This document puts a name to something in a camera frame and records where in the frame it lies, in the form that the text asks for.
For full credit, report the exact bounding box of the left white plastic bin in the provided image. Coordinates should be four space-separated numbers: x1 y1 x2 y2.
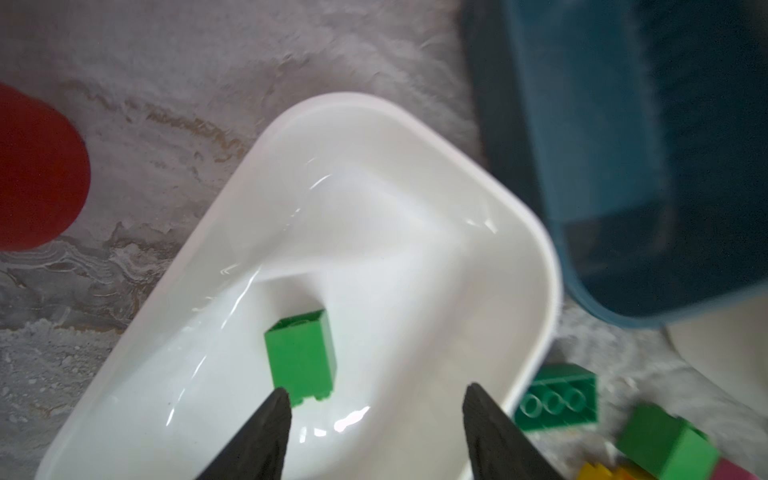
36 93 563 479

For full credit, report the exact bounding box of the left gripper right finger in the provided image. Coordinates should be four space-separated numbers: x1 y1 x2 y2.
462 383 563 480

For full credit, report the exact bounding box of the white plastic bin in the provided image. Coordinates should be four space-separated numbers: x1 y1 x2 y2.
36 93 563 479
667 295 767 416

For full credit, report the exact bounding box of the red pencil cup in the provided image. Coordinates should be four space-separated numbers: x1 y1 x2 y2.
1 85 91 251

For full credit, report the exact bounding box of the pink brick left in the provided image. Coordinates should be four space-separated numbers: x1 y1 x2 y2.
710 457 760 480

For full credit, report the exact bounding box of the long dark green brick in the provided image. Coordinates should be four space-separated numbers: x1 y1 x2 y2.
512 364 599 432

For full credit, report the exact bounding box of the teal plastic bin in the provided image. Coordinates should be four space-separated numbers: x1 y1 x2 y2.
458 1 767 328

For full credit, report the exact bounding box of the right white plastic bin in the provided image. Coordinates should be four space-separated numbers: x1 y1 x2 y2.
667 295 767 416

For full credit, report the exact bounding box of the yellow brick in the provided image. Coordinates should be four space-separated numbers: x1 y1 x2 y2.
576 461 655 480

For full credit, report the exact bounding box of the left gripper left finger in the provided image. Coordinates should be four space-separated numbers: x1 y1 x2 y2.
196 388 292 480

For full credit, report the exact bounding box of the green square brick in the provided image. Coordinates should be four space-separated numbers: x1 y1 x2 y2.
264 309 337 408

